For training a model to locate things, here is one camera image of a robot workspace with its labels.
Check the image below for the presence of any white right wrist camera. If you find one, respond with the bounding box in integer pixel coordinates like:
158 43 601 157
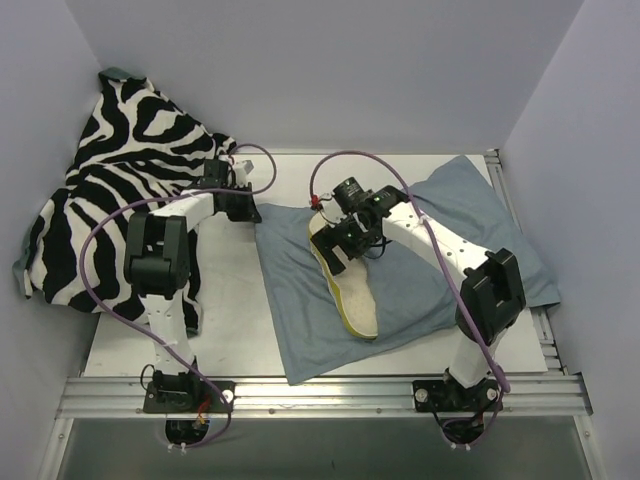
310 193 343 223

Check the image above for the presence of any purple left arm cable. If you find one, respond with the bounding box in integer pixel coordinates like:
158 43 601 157
79 143 277 447

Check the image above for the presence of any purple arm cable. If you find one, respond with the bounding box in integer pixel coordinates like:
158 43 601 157
308 149 511 446
79 143 277 447

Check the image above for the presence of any aluminium extrusion rail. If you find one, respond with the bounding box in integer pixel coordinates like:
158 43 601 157
56 375 593 419

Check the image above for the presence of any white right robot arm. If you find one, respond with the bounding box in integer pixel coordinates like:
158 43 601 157
308 178 526 409

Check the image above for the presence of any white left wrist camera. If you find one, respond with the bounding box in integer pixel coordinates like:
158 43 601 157
233 160 254 185

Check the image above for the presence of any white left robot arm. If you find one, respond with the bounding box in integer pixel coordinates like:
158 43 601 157
124 158 261 411

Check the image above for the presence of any zebra print cushion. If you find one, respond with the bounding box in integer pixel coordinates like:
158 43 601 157
13 68 236 324

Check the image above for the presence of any blue-grey fabric pillowcase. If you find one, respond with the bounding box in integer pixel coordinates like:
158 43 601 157
255 156 561 385

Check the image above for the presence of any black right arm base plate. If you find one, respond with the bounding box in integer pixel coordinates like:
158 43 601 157
412 379 501 413

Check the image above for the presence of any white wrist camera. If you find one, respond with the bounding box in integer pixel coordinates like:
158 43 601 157
310 193 343 223
233 160 254 185

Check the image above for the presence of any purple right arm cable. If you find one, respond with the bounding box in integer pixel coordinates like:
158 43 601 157
308 149 511 446

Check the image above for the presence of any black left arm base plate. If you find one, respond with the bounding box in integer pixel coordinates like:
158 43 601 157
142 378 235 414

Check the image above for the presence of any cream pillow with yellow edge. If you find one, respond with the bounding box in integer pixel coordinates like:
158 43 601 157
309 241 378 340

